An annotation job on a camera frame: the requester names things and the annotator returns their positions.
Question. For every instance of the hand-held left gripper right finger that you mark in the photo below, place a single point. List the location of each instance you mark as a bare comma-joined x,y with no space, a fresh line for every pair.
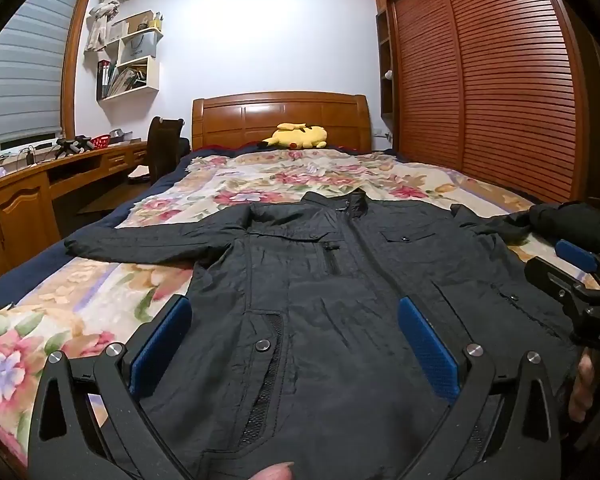
430,350

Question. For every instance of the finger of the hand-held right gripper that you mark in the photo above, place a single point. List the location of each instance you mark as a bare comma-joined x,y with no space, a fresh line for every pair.
555,279
575,256

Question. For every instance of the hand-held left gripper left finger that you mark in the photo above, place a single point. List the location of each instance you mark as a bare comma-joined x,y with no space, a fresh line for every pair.
160,345

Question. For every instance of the black jacket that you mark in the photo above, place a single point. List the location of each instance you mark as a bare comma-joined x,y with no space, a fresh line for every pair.
330,310

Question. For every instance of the person's right hand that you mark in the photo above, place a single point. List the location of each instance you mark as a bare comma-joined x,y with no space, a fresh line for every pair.
582,390

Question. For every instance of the person's left hand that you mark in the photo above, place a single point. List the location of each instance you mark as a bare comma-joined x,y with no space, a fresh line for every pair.
277,472

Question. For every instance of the black rolled garment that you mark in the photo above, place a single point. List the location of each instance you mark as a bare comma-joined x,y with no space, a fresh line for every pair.
575,222

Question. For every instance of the wooden desk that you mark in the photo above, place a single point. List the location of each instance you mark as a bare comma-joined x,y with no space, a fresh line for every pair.
20,210

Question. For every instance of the dark wooden chair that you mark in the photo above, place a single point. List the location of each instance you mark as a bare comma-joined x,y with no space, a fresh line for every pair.
162,150

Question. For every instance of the floral blanket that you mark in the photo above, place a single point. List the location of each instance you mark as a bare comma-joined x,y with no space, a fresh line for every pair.
280,180

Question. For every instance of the red basket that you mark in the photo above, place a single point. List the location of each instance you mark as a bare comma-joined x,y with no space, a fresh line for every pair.
99,142

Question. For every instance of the silver pot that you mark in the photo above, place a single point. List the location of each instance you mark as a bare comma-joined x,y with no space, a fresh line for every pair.
120,135

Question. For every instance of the wooden bed headboard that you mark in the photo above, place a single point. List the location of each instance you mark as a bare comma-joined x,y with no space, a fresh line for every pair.
240,120

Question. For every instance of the yellow plush toy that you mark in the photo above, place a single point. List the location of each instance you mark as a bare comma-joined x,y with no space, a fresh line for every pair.
300,136

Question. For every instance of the white round ornament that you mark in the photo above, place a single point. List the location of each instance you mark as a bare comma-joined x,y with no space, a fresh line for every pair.
388,74

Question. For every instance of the stack of papers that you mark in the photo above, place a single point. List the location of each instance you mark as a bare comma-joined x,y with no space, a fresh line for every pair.
127,81

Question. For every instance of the black binders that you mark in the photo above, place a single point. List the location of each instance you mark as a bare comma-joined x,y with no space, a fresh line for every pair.
103,80

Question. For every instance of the wooden corner shelf unit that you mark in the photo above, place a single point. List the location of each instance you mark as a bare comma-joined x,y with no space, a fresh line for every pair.
385,50

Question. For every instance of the white paper bag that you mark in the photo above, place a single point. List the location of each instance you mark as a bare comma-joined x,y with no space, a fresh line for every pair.
140,45

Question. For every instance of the grey window blind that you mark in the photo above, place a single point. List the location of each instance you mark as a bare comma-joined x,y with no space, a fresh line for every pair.
20,75

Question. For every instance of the cream tied curtain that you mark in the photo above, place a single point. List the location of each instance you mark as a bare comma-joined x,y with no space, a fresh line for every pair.
102,15

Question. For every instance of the wall socket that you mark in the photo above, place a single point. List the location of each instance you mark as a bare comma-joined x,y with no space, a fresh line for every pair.
382,134

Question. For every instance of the white wall shelf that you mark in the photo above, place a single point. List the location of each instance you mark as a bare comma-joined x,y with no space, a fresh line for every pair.
152,80

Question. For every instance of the wooden window frame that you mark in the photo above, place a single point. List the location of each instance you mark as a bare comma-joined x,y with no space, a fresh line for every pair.
75,60

